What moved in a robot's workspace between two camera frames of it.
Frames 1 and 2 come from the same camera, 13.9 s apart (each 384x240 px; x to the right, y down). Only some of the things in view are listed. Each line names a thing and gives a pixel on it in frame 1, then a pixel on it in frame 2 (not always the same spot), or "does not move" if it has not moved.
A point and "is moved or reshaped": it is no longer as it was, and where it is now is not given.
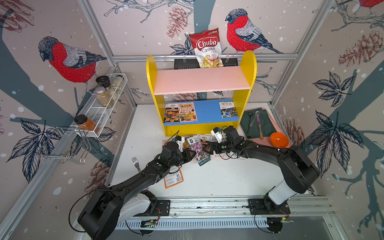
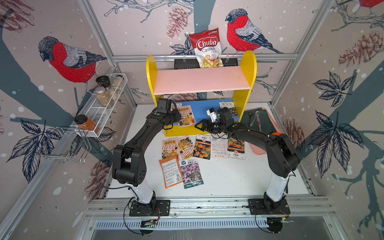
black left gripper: (186, 153) → (178, 116)
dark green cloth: (255, 122) does not move
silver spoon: (256, 113) does not move
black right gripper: (215, 145) → (206, 123)
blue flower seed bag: (228, 109) does not move
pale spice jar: (117, 82) does not move
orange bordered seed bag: (174, 177) does not move
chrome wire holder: (64, 143) does not move
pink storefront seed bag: (187, 112) is moved or reshaped
